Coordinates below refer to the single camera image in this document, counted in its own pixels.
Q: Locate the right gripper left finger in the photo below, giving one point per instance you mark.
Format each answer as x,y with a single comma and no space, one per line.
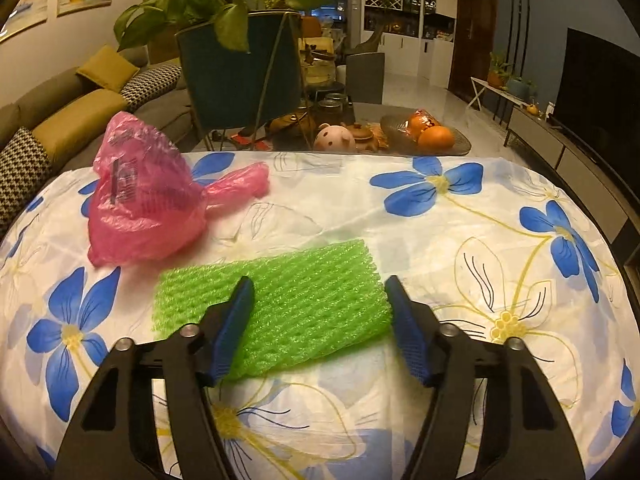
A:
113,431

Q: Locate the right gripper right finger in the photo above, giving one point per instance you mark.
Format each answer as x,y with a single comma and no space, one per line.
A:
525,434

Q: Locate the pink plastic bag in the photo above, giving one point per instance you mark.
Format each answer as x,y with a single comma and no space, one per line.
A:
147,204

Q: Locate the green foam net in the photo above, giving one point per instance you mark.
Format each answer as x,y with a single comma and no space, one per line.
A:
308,304

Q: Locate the floral white tablecloth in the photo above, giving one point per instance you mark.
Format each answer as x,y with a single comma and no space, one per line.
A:
318,389

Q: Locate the grey tv cabinet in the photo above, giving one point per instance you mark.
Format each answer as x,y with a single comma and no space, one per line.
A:
587,180

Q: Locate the orange fruit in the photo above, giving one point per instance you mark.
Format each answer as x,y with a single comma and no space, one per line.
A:
436,138

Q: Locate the dark fruit tray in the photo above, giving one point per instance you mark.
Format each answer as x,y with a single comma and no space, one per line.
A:
403,139

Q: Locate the large yellow cushion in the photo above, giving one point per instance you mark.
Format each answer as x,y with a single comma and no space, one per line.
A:
68,131

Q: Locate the large black television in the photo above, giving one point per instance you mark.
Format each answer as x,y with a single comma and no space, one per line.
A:
598,100

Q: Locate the small white side table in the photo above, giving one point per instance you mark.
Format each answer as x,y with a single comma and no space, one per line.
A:
480,86

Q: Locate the pink pig figurine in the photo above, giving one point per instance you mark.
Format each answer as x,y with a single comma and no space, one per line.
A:
334,138

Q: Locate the houndstooth patterned cushion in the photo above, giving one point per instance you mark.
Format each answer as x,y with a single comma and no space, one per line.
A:
150,84

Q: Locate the dark entrance door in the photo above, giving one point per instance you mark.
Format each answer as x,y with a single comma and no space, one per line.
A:
473,42

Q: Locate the potted green plant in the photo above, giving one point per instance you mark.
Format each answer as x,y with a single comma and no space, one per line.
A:
241,67

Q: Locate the glass jar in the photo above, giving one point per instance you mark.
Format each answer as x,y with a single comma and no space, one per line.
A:
318,67

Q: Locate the sailboat painting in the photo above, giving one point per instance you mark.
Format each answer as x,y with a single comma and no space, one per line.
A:
26,14

